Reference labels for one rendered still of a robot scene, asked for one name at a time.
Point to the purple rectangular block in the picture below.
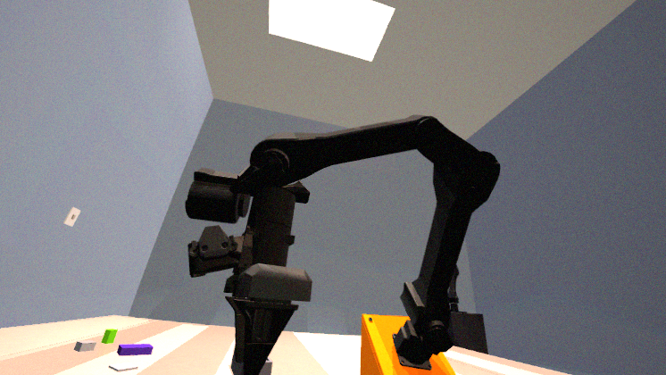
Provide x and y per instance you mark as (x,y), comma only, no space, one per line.
(133,349)

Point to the green block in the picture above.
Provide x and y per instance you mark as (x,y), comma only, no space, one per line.
(109,336)

